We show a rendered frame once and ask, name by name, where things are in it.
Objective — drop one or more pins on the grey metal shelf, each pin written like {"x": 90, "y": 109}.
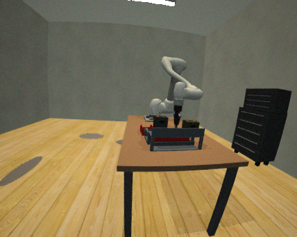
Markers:
{"x": 174, "y": 133}

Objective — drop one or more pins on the dark green case with orange latches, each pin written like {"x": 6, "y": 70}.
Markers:
{"x": 190, "y": 124}

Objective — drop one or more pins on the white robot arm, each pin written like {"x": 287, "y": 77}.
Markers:
{"x": 178, "y": 84}

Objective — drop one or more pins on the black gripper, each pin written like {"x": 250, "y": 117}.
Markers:
{"x": 176, "y": 116}

